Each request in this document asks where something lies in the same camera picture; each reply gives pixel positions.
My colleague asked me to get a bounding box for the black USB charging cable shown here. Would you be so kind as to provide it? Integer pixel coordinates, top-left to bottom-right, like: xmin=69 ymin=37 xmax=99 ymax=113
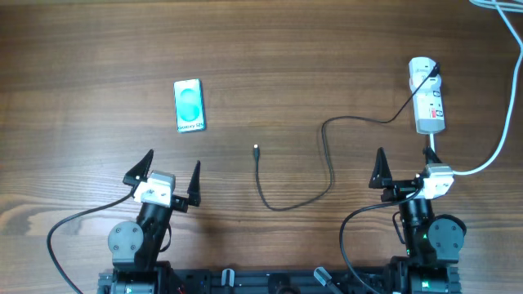
xmin=252 ymin=62 xmax=441 ymax=212

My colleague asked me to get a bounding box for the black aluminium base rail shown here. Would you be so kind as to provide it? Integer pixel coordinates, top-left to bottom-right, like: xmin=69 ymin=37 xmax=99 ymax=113
xmin=97 ymin=267 xmax=463 ymax=294

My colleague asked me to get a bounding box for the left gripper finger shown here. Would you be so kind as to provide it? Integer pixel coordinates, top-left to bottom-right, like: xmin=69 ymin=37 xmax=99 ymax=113
xmin=187 ymin=160 xmax=201 ymax=207
xmin=123 ymin=149 xmax=154 ymax=186

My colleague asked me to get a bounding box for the white power strip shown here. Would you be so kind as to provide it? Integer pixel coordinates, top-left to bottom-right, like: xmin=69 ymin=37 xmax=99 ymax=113
xmin=409 ymin=56 xmax=445 ymax=135

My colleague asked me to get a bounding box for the teal Galaxy smartphone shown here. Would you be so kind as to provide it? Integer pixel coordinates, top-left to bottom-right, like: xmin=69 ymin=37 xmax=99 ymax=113
xmin=173 ymin=78 xmax=206 ymax=133

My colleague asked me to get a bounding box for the white power strip cord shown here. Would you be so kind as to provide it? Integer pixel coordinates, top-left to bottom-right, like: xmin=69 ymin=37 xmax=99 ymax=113
xmin=428 ymin=0 xmax=523 ymax=177

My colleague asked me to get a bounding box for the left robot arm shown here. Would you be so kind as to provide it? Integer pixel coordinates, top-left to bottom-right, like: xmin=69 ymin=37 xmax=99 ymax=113
xmin=97 ymin=150 xmax=201 ymax=293

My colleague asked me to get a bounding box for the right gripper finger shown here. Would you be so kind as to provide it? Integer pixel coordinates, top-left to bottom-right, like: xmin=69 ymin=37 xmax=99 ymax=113
xmin=369 ymin=147 xmax=393 ymax=189
xmin=422 ymin=146 xmax=441 ymax=164

